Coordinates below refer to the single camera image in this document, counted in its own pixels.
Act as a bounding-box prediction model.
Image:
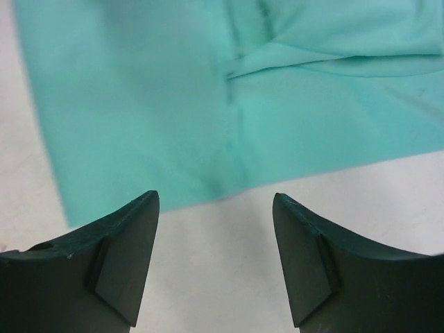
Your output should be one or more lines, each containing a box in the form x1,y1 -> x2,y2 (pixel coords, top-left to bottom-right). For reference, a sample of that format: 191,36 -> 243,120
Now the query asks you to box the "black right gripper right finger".
273,194 -> 443,332

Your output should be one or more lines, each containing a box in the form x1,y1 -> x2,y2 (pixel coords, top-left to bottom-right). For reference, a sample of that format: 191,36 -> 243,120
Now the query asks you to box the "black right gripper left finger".
1,191 -> 160,332

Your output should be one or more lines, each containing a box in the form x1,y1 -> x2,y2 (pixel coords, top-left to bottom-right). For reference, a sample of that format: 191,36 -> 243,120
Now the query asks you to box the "teal t shirt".
14,1 -> 443,226

